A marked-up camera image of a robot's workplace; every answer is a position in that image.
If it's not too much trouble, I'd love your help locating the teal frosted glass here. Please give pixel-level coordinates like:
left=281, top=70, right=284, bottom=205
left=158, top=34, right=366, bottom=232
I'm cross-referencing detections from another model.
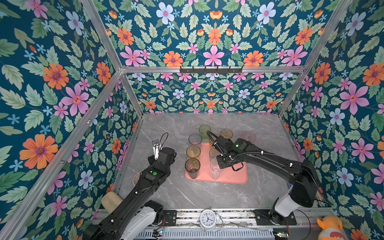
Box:
left=209, top=148, right=221, bottom=160

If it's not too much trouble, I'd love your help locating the short pink glass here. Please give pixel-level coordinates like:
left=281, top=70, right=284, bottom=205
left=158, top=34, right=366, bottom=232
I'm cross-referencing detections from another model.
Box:
left=210, top=158, right=223, bottom=180

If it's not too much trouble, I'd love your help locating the tall green glass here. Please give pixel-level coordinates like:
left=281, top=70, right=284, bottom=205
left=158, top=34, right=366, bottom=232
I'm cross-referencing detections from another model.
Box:
left=186, top=145, right=201, bottom=160

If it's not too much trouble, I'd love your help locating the tall grey smoky glass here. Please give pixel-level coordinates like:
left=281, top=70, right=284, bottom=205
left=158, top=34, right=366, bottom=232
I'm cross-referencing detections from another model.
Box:
left=185, top=158, right=201, bottom=179

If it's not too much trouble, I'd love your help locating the clear blue tall glass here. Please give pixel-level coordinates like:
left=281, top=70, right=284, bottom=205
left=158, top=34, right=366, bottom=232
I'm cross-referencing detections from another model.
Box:
left=188, top=134, right=203, bottom=147

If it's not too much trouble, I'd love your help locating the short green glass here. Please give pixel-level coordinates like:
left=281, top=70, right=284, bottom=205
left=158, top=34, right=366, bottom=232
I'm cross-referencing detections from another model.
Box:
left=199, top=125, right=211, bottom=142

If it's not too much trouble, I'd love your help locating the tall yellow glass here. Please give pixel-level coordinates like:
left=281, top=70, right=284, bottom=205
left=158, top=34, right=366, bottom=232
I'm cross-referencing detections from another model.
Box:
left=209, top=139, right=215, bottom=149

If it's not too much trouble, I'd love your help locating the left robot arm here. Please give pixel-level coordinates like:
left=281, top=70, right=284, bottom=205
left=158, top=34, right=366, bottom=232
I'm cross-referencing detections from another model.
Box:
left=83, top=147, right=177, bottom=240

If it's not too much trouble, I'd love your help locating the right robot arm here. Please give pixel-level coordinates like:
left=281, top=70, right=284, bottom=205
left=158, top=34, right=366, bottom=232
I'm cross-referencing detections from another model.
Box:
left=210, top=135, right=319, bottom=225

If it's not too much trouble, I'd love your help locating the pink plastic tray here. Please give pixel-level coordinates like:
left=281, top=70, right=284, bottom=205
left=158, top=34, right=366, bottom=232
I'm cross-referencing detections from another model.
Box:
left=185, top=143, right=248, bottom=185

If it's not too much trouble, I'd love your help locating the short yellow glass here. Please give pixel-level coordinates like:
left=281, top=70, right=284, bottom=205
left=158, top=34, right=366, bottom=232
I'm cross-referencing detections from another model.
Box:
left=220, top=129, right=234, bottom=140

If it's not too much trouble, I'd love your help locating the white alarm clock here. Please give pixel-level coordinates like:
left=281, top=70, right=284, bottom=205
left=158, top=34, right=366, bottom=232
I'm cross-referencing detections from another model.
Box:
left=199, top=209, right=220, bottom=231

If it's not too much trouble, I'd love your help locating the beige sponge block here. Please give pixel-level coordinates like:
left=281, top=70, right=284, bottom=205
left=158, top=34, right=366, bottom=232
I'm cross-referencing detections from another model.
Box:
left=101, top=192, right=123, bottom=214

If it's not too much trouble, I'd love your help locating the orange plush toy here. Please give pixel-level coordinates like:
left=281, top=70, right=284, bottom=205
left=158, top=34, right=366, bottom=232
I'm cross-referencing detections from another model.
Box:
left=317, top=216, right=348, bottom=240

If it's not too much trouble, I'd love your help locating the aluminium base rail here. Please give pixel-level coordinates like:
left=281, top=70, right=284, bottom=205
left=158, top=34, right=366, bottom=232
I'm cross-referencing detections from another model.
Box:
left=95, top=207, right=334, bottom=240

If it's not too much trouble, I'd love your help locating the black hook rail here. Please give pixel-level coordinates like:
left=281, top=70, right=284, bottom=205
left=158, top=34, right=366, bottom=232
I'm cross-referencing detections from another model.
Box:
left=179, top=66, right=243, bottom=75

